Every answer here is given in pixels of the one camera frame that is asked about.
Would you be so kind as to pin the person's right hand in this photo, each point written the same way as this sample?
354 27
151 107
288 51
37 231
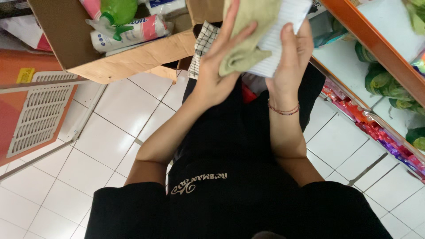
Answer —
289 79

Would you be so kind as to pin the person's left hand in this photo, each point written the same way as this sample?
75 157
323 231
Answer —
212 79

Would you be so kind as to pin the white ribbed cloth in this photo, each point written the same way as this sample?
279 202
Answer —
272 43

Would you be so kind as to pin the olive green cloth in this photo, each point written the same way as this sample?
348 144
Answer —
249 53

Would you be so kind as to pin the black white checked cloth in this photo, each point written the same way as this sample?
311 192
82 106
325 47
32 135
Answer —
203 43

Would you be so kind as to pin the red packet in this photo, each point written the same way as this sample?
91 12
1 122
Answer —
248 94

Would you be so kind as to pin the person's black shirt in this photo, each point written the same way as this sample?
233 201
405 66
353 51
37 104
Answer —
232 156

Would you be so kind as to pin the brown cardboard box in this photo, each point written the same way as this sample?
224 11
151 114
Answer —
132 61

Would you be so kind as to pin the pink white tissue packet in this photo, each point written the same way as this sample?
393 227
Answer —
139 33

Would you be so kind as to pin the white blue packet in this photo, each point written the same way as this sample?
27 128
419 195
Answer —
166 6

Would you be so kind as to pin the orange shelf rack with goods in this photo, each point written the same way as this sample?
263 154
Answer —
381 49

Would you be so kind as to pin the green spray bottle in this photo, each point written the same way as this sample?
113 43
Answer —
118 13

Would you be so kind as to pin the pink plastic packet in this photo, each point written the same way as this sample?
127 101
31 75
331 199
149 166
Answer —
91 7

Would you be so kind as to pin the orange cabinet with vent grille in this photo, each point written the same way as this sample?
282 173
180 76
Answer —
36 113

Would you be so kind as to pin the yellow sticker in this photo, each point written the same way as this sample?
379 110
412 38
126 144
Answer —
25 75

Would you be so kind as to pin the heap of white packets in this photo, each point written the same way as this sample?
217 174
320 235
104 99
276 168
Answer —
23 26

